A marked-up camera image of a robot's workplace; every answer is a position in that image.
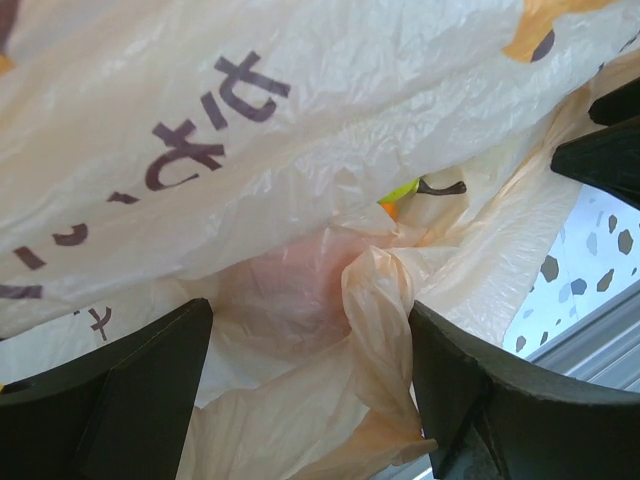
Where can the aluminium frame rail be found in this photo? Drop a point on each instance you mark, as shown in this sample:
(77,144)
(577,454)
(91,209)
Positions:
(602,348)

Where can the green pear fruit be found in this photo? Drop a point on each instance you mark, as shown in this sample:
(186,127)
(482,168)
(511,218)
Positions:
(419,186)

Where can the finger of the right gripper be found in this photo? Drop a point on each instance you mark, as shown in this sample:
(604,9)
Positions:
(607,159)

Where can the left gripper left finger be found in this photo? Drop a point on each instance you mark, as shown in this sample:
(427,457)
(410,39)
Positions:
(120,412)

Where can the orange plastic fruit bag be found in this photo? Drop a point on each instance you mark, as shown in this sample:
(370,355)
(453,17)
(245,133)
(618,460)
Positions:
(154,152)

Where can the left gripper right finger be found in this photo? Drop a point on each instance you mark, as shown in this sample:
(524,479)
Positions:
(494,415)

